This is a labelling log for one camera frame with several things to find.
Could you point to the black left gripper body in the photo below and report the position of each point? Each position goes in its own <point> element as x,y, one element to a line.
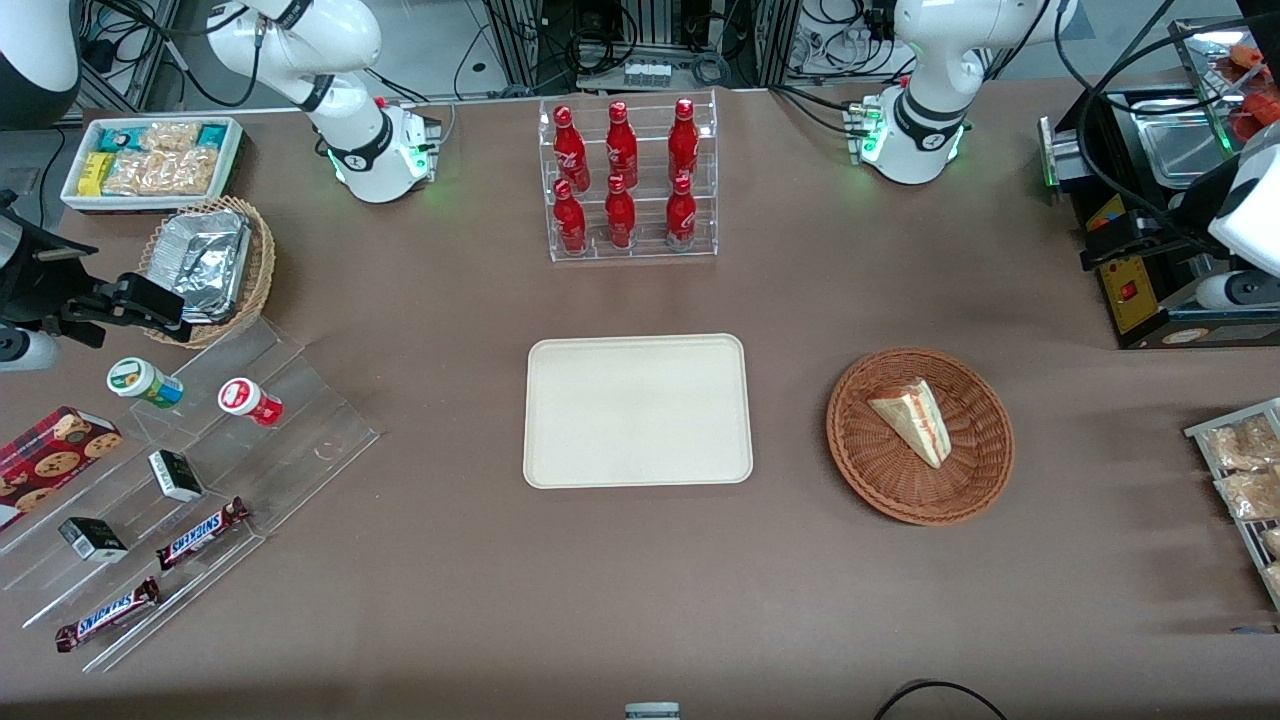
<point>1166,233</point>

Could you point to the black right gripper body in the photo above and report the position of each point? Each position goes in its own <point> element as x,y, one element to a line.
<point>38,283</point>

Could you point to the triangular sandwich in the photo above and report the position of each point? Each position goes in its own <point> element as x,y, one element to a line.
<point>915,420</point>

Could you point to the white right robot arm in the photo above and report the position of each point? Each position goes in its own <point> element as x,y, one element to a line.
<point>310,40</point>

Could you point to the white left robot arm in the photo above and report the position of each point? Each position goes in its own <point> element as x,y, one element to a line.
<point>930,40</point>

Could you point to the stainless steel oven tray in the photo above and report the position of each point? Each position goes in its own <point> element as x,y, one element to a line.
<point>1180,150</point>

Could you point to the oval wicker basket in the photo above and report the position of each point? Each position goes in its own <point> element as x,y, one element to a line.
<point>260,270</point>

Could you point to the round brown wicker basket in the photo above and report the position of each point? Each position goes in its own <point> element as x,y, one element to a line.
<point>880,480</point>

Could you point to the beige rectangular tray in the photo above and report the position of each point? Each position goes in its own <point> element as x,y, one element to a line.
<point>638,410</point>

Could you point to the black countertop oven machine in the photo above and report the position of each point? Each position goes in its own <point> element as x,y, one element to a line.
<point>1135,292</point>

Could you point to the green lidded yogurt cup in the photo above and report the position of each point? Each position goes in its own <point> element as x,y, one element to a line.
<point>140,380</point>

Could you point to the aluminium foil container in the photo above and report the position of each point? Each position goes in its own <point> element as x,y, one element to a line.
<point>205,262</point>

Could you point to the white rectangular snack bin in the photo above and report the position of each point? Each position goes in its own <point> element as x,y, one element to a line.
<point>140,204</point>

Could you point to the yellow snack pack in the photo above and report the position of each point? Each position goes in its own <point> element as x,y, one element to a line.
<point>95,174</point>

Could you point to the clear bag of crackers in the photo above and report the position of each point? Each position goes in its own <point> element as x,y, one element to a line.
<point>170,136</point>
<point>160,172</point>

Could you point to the red lidded yogurt cup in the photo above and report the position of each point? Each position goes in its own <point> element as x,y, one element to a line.
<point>245,399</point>

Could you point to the red cookie box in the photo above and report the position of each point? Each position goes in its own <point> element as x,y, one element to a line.
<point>50,460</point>

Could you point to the teal snack pack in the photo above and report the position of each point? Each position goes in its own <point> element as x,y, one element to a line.
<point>118,138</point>
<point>212,135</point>

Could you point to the small black box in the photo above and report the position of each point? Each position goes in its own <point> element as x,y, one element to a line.
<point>93,540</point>
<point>176,476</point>

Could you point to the clear acrylic stepped display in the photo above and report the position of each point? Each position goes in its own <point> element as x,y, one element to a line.
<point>300,400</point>

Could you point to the clear bag of pastry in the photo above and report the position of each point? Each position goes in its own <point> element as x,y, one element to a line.
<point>1274,578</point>
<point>1273,543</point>
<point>1245,442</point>
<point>1252,494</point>

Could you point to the Snickers chocolate bar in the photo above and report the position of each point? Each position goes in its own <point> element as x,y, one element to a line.
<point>200,535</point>
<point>108,614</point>

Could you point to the red cola bottle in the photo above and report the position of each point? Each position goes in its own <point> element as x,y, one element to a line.
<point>620,216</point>
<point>681,214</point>
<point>570,222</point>
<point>684,140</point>
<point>569,145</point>
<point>621,145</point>

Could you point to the clear acrylic bottle rack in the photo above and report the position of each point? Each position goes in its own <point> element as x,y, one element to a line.
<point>646,251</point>

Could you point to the white power strip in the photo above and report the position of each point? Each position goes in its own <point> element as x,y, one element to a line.
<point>647,73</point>

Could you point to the small grey device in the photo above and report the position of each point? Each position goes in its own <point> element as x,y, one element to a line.
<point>652,712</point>

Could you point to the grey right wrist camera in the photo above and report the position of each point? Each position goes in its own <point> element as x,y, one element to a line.
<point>25,350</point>

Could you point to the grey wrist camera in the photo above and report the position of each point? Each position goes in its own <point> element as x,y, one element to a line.
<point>1235,291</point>
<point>25,350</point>

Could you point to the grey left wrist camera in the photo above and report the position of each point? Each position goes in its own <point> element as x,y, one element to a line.
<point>1235,291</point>

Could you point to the aluminium frame rack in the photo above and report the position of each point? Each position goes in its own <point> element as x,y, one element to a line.
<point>520,40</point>
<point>145,50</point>

